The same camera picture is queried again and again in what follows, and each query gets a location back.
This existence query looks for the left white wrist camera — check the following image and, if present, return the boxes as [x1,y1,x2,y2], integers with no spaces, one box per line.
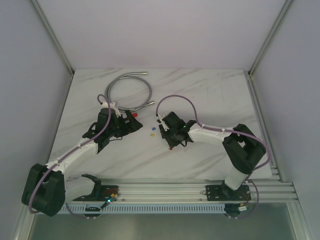
[101,101,121,117]

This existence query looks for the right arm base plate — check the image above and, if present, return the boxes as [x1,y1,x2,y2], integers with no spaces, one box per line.
[204,184,252,202]

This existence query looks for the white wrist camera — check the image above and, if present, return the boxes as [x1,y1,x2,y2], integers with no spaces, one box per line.
[101,101,121,117]
[156,114,169,131]

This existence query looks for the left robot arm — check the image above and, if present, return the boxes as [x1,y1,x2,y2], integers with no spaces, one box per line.
[21,108,143,217]

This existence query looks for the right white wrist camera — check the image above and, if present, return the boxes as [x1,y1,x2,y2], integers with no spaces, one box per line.
[156,114,169,131]

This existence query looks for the black fuse box base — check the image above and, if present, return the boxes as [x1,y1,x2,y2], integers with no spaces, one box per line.
[159,124,167,140]

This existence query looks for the grey coiled metal hose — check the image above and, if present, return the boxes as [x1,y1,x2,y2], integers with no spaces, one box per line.
[104,71,156,112]

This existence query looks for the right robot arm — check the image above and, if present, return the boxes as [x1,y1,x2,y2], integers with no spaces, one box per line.
[156,111,267,200]

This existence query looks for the aluminium rail frame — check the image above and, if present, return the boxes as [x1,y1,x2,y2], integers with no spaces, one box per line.
[26,178,299,202]

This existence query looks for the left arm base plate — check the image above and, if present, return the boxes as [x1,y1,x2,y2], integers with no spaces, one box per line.
[73,185,119,202]

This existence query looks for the white slotted cable duct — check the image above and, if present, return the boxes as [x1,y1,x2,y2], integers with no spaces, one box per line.
[58,203,226,215]

